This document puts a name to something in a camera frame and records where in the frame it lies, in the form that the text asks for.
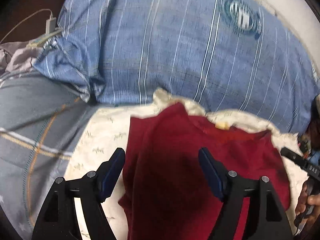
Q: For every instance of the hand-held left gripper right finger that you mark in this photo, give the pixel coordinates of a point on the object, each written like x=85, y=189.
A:
x=211, y=172

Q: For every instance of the dark red garment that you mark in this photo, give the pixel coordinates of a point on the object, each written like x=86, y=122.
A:
x=175, y=160

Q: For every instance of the white charger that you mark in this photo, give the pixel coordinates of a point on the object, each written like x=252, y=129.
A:
x=49, y=25

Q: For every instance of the person's right hand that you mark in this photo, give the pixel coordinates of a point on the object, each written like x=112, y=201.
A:
x=314, y=202

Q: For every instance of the cream leaf-print sheet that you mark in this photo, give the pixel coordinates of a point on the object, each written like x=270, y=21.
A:
x=105, y=135

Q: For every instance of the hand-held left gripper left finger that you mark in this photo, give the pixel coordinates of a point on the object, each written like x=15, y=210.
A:
x=112, y=173

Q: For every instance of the grey-blue striped quilt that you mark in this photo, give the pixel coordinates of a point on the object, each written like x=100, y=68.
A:
x=32, y=110

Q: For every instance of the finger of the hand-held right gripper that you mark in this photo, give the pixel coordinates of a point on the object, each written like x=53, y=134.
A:
x=291, y=156

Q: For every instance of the grey wrinkled cloth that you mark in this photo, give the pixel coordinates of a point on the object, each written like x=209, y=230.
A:
x=17, y=57

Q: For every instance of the blue plaid pillow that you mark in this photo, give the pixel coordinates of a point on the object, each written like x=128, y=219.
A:
x=162, y=45

